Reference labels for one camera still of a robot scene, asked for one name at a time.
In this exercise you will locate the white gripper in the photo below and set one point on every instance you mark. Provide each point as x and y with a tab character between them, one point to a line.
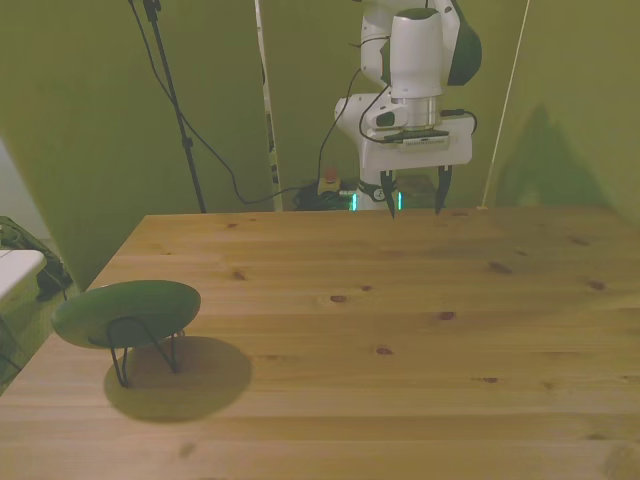
425	155

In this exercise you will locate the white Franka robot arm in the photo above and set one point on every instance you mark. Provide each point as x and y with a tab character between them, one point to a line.
415	50

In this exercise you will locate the dark robot base platform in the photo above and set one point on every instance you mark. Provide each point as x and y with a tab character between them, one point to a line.
420	187

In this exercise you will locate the green round plate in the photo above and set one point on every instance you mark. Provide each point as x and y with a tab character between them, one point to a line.
130	307

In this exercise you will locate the red emergency stop button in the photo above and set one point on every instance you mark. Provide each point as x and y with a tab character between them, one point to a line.
330	175

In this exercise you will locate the white vertical pole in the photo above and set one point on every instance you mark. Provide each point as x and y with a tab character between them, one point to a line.
267	100

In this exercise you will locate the black tripod stand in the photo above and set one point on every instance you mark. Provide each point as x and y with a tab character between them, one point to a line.
172	100

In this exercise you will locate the white side table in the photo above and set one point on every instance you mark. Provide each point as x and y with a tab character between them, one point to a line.
15	267

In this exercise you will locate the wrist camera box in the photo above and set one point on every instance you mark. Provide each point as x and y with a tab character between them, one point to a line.
420	138

